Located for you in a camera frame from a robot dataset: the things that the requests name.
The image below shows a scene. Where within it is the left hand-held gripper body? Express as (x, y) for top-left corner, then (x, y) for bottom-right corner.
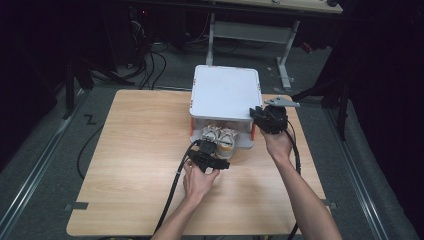
(187, 139), (218, 174)

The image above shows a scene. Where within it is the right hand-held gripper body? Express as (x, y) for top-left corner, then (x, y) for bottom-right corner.
(260, 95), (301, 135)

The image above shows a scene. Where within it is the white sneaker with orange heel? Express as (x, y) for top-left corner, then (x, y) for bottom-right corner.
(215, 127), (240, 160)
(200, 124), (222, 143)

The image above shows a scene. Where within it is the white two-tier shoe rack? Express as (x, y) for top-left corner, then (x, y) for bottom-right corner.
(188, 64), (264, 150)

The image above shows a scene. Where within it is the person's left hand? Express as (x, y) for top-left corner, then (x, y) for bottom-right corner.
(182, 159), (222, 205)

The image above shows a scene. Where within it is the person's right hand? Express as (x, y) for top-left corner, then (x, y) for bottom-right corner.
(259, 127), (295, 165)

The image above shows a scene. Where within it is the black metal stand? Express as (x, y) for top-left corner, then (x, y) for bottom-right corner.
(62, 56), (136, 121)
(290, 74), (353, 142)

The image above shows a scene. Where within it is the desk with white metal legs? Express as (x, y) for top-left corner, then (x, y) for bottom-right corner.
(204, 0), (344, 91)

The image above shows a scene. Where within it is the grey tape strip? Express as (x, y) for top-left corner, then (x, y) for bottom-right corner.
(64, 201), (90, 212)
(321, 198), (338, 210)

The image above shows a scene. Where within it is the dark equipment with red light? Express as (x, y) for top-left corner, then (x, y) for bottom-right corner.
(101, 3), (153, 68)

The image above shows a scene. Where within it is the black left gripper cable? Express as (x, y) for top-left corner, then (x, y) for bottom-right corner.
(153, 139), (201, 236)

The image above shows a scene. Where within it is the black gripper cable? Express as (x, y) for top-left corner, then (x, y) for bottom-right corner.
(283, 120), (303, 240)
(153, 139), (201, 236)

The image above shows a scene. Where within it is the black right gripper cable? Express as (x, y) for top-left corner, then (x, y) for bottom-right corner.
(283, 120), (303, 240)

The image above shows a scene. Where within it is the metal floor rail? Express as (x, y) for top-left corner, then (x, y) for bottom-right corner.
(0, 89), (88, 236)
(323, 106), (390, 240)

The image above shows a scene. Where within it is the bundle of black floor cables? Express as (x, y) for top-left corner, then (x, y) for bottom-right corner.
(128, 18), (168, 91)

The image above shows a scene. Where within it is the black floor cable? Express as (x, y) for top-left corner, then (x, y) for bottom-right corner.
(76, 124), (105, 181)

